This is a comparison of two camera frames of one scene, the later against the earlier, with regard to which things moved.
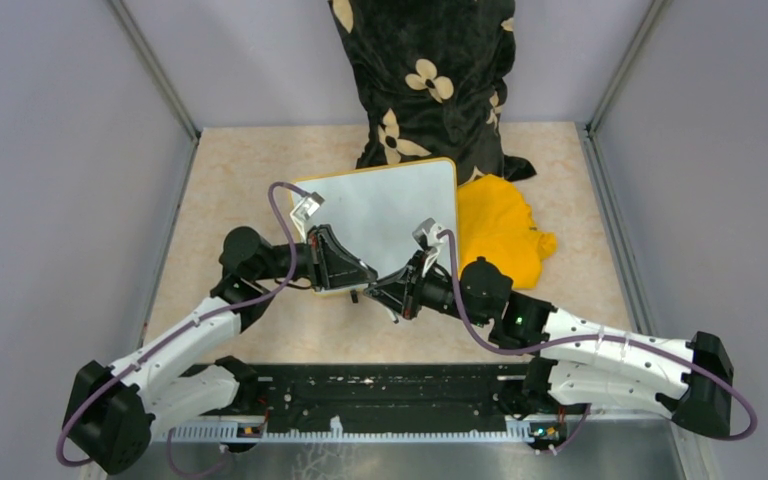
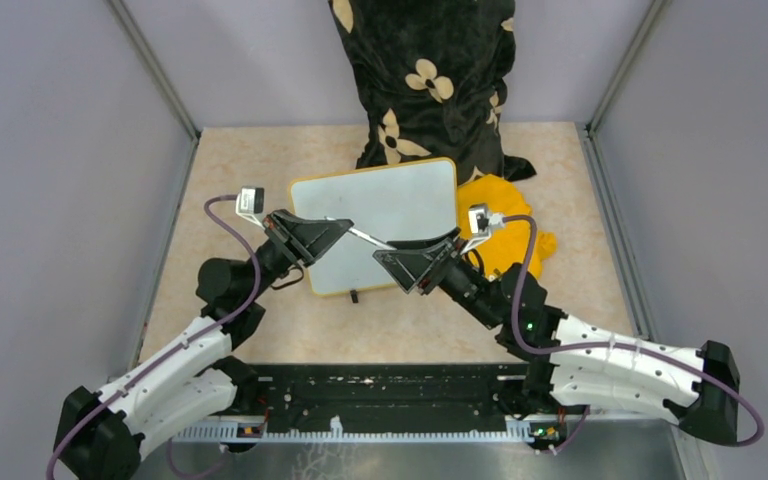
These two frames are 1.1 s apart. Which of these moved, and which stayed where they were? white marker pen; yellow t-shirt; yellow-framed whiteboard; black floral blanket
Moved: white marker pen
Stayed: yellow-framed whiteboard; yellow t-shirt; black floral blanket
